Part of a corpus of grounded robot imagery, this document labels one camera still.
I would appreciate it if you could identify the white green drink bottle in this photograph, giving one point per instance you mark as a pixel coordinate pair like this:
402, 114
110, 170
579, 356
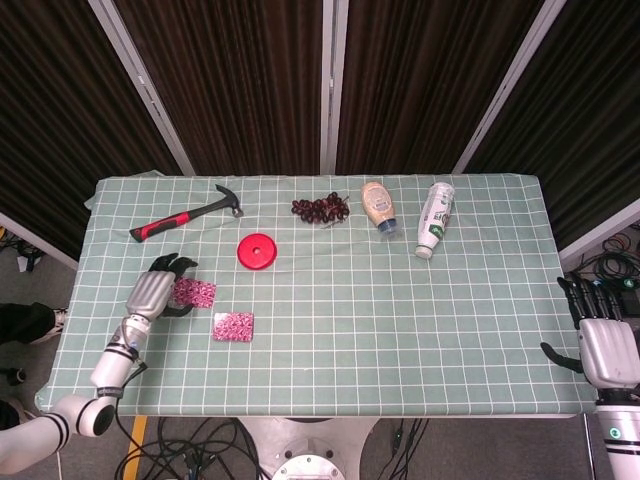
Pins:
436, 220

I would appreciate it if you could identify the red black claw hammer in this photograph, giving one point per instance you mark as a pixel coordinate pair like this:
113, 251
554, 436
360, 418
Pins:
165, 225

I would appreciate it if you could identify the white partition base rail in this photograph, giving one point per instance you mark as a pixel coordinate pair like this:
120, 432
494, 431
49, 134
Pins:
600, 230
40, 240

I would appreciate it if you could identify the beige squeeze sauce bottle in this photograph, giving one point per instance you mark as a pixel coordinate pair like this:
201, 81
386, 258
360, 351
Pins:
378, 205

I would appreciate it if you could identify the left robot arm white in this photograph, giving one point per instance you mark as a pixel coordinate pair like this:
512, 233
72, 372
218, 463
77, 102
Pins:
115, 365

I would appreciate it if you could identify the dark brown curtain panel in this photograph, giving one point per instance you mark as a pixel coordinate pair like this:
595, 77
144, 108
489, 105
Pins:
425, 85
240, 85
590, 125
55, 125

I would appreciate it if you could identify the dark red grape bunch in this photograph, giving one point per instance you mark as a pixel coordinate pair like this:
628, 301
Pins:
320, 210

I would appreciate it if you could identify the white partition post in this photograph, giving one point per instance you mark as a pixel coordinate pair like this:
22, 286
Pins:
142, 90
505, 90
333, 85

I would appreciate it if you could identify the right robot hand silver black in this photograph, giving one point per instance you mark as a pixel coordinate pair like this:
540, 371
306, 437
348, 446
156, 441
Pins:
610, 350

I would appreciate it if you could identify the pink patterned packet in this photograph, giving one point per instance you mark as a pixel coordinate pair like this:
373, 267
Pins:
233, 327
200, 295

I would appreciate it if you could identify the person leg dark trousers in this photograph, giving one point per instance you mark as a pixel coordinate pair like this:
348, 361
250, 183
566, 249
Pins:
25, 322

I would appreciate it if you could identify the red round disc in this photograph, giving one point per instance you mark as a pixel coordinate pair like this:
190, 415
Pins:
256, 252

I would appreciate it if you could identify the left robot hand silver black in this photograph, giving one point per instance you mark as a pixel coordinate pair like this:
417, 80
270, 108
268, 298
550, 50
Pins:
150, 295

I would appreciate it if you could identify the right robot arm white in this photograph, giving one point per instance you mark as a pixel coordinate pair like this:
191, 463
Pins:
622, 435

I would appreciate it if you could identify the green checked tablecloth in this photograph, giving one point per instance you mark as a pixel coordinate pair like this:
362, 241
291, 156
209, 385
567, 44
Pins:
375, 340

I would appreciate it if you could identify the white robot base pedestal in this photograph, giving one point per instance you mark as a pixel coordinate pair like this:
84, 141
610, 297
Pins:
305, 445

